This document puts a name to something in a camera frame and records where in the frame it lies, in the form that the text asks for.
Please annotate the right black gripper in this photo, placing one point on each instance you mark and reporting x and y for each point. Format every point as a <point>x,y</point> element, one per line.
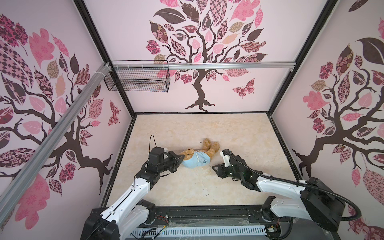
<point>221,170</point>

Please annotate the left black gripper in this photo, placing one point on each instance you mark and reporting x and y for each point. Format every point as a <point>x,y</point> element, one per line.
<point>177,159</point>

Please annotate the light blue fleece hoodie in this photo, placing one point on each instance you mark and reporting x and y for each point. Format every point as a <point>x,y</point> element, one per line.
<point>194,159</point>

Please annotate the brown plush teddy bear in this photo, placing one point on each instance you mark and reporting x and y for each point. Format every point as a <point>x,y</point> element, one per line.
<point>208,151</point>

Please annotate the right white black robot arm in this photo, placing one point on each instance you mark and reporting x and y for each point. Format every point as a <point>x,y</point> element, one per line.
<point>309,200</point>

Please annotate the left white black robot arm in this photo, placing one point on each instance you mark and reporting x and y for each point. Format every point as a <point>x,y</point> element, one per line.
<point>119,220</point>

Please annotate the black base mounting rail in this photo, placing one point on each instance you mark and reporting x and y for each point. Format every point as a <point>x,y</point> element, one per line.
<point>217,216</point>

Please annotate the white slotted cable duct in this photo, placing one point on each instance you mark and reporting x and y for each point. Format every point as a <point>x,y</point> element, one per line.
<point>191,232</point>

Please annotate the black wire mesh basket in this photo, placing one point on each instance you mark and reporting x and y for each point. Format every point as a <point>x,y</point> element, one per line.
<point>139,76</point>

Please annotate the rear aluminium rail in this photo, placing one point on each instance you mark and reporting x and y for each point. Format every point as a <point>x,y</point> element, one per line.
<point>203,66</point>

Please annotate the aluminium rail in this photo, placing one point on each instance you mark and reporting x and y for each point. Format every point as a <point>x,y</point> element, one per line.
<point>24,178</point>
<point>203,66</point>

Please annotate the left aluminium rail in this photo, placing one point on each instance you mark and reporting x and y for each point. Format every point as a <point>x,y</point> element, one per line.
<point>24,178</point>

